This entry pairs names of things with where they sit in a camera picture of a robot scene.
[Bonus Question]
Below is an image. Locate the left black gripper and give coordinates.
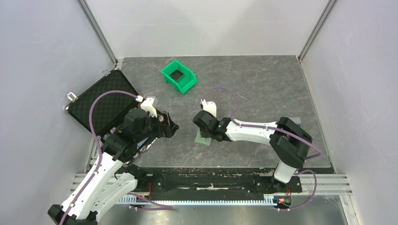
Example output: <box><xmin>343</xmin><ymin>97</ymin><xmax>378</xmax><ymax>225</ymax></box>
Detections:
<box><xmin>135</xmin><ymin>111</ymin><xmax>179</xmax><ymax>143</ymax></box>

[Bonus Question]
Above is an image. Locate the green card holder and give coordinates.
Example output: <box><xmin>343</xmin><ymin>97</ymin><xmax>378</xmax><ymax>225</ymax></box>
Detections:
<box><xmin>194</xmin><ymin>129</ymin><xmax>212</xmax><ymax>146</ymax></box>

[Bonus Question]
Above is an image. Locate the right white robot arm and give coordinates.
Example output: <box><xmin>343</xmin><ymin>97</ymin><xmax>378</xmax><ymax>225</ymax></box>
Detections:
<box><xmin>192</xmin><ymin>110</ymin><xmax>313</xmax><ymax>191</ymax></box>

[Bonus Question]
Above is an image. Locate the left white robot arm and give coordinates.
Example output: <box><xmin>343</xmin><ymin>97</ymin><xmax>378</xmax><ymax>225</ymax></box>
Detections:
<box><xmin>48</xmin><ymin>108</ymin><xmax>179</xmax><ymax>225</ymax></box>

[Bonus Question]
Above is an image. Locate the black card in bin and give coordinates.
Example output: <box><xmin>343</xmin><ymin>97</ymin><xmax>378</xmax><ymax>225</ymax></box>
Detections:
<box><xmin>169</xmin><ymin>70</ymin><xmax>184</xmax><ymax>82</ymax></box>

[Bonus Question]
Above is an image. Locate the green plastic bin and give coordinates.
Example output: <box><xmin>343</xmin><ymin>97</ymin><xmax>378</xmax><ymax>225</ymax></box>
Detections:
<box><xmin>160</xmin><ymin>60</ymin><xmax>198</xmax><ymax>94</ymax></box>

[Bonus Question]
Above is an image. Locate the black poker chip case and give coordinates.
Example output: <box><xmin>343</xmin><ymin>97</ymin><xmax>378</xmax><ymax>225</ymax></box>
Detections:
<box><xmin>66</xmin><ymin>68</ymin><xmax>157</xmax><ymax>163</ymax></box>

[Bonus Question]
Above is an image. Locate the toy brick assembly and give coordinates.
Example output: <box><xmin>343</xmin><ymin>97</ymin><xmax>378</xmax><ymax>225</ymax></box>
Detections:
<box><xmin>290</xmin><ymin>117</ymin><xmax>302</xmax><ymax>126</ymax></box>

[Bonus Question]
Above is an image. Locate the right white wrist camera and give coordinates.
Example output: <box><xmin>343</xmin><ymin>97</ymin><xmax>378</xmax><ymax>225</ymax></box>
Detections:
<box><xmin>200</xmin><ymin>99</ymin><xmax>217</xmax><ymax>117</ymax></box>

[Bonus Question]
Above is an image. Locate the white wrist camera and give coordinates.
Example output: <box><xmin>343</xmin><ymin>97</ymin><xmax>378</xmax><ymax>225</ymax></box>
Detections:
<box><xmin>140</xmin><ymin>97</ymin><xmax>158</xmax><ymax>118</ymax></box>
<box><xmin>200</xmin><ymin>99</ymin><xmax>217</xmax><ymax>117</ymax></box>

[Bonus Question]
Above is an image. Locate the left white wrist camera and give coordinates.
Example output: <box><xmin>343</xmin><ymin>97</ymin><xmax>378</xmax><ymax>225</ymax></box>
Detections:
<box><xmin>140</xmin><ymin>97</ymin><xmax>158</xmax><ymax>118</ymax></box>

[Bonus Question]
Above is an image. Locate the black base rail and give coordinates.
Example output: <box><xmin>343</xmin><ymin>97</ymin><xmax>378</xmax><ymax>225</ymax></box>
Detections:
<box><xmin>123</xmin><ymin>165</ymin><xmax>302</xmax><ymax>201</ymax></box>

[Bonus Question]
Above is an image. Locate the white toothed cable strip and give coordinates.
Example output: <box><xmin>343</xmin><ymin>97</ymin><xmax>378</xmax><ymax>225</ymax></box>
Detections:
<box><xmin>116</xmin><ymin>195</ymin><xmax>277</xmax><ymax>207</ymax></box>

